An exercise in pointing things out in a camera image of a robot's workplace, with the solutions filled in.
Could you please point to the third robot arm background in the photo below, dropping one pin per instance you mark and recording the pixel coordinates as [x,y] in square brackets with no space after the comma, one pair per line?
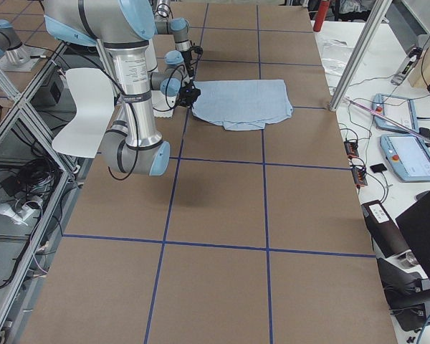
[15,56]

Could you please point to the white curved sheet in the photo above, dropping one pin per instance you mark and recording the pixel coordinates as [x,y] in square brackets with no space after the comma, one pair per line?
[93,95]

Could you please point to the clear plastic bag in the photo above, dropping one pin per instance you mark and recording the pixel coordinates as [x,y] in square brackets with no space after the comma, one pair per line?
[334,55]

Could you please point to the brown paper table cover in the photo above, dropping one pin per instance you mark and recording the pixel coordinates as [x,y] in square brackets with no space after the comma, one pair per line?
[249,237]

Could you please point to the far teach pendant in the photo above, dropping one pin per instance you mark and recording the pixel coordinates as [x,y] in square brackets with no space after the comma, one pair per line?
[399,109]

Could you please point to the orange circuit board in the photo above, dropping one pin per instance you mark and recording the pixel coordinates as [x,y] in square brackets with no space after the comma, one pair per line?
[351,149]

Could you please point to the white pedestal column with base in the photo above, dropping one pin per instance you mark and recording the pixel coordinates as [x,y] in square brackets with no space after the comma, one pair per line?
[162,105]

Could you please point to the light blue button-up shirt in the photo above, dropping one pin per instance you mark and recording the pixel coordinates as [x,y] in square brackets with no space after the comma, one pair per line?
[242,105]

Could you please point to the near teach pendant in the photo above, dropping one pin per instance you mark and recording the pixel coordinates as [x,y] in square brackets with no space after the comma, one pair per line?
[407,156]

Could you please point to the metal reacher rod tool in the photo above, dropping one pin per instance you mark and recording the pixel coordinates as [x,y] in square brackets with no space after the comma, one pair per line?
[382,117]

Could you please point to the aluminium frame post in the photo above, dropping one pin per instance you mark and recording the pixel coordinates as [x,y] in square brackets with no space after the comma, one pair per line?
[369,31]

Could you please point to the red bottle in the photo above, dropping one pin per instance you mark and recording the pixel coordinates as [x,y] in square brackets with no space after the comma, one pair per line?
[320,15]

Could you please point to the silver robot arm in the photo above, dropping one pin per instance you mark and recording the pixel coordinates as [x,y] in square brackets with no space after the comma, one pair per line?
[114,111]
[178,27]

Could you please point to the black monitor stand equipment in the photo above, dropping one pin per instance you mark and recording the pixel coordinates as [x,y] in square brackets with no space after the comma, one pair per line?
[404,268]

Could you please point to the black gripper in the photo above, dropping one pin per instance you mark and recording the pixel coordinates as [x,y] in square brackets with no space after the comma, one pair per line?
[185,99]

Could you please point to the teach pendant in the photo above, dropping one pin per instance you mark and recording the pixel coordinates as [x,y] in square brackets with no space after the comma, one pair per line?
[399,109]
[407,156]

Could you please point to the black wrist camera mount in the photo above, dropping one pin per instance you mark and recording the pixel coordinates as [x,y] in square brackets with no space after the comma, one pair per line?
[198,50]
[188,95]

